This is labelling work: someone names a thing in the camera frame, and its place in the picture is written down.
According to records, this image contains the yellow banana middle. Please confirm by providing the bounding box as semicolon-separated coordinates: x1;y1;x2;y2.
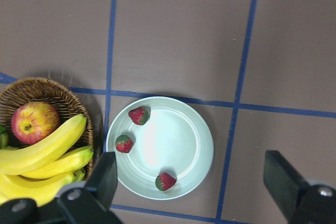
22;146;93;179

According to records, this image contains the pale green round plate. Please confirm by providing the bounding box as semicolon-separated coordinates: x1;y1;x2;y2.
106;97;214;200

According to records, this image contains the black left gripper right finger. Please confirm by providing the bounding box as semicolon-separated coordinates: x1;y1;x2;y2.
263;150;335;223

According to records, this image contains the yellow banana lower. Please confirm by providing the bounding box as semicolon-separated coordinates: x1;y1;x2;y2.
1;172;76;206

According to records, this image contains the yellow banana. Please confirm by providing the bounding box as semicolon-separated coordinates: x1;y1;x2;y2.
22;146;93;179
1;114;87;175
1;172;76;206

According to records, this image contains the red strawberry picked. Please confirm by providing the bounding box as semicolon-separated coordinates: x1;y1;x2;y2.
115;135;133;153
128;106;150;125

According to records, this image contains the brown wicker basket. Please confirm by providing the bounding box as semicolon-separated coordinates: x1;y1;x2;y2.
0;77;95;182

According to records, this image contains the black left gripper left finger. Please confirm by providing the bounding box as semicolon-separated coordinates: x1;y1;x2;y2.
1;152;122;223

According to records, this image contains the red yellow apple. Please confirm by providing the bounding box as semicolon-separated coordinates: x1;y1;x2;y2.
11;102;60;145

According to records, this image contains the yellow banana top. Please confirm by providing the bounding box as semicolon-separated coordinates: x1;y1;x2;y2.
1;114;87;175

